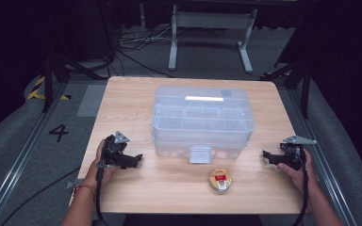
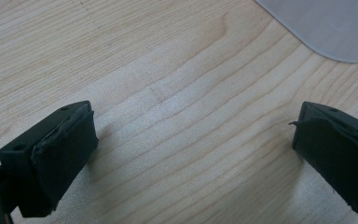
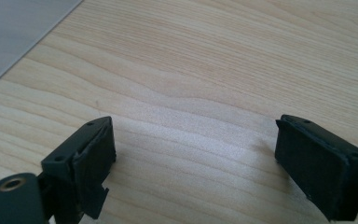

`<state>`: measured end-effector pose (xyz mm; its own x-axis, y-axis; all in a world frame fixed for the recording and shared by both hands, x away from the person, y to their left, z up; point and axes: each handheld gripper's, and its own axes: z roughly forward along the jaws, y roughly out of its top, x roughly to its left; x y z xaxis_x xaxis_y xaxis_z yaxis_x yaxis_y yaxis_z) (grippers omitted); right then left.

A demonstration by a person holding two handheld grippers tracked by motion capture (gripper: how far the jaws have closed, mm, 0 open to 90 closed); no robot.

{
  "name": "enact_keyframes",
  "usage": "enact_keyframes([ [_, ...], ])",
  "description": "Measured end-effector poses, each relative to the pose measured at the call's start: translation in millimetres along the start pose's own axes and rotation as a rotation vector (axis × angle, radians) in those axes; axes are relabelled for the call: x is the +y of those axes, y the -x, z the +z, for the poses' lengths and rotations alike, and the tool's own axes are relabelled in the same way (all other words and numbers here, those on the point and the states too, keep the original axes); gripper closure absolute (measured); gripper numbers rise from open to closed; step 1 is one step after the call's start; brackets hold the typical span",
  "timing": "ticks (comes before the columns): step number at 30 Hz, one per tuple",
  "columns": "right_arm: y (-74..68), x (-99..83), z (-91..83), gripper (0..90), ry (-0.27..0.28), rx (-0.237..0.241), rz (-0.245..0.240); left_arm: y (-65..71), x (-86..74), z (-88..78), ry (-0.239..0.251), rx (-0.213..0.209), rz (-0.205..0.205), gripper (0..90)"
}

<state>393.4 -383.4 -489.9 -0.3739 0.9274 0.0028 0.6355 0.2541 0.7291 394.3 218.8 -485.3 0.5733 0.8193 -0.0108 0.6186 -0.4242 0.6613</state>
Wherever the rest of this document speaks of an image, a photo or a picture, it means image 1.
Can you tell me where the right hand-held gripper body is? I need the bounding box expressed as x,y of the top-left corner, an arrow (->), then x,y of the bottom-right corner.
279,135 -> 318,171

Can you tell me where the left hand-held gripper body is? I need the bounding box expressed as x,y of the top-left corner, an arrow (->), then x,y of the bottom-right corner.
96,131 -> 131,170

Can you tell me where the round pastry packet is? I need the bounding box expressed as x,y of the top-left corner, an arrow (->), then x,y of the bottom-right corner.
207,168 -> 233,193

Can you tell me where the clear plastic storage box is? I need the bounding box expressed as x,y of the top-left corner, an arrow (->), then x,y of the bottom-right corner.
150,85 -> 256,165

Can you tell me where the person's right hand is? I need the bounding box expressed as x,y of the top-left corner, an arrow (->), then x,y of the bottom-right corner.
277,149 -> 320,194

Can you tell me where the person's left hand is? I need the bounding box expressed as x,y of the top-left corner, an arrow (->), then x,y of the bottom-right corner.
83,139 -> 121,189

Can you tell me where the black metal stand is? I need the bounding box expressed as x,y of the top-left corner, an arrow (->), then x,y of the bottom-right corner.
260,59 -> 312,120
41,0 -> 116,114

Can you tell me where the person's dark clothing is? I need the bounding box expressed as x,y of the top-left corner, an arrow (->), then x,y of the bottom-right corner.
122,214 -> 262,226

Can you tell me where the yellow black floor tape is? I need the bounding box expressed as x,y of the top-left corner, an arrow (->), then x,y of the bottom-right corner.
26,75 -> 72,102

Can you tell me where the aluminium floor rail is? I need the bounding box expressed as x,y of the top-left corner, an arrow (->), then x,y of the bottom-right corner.
0,83 -> 68,226
287,89 -> 357,226

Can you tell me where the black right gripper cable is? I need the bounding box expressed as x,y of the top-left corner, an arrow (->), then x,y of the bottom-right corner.
290,150 -> 310,226

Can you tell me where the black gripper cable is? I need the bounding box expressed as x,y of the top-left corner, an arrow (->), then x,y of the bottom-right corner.
94,163 -> 108,226
290,150 -> 310,226

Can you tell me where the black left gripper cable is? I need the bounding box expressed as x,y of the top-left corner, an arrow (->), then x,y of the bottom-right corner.
94,163 -> 108,226

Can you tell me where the orange thread bracelet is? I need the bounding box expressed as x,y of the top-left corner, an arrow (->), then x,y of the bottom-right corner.
74,183 -> 97,199

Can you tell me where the thin black floor cable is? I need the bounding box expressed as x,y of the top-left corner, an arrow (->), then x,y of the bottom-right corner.
0,168 -> 81,226

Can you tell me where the tangle of floor cables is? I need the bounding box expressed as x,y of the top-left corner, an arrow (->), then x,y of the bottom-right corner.
116,24 -> 174,79

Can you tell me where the white metal desk frame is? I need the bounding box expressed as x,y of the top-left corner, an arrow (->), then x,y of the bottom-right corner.
168,4 -> 258,74

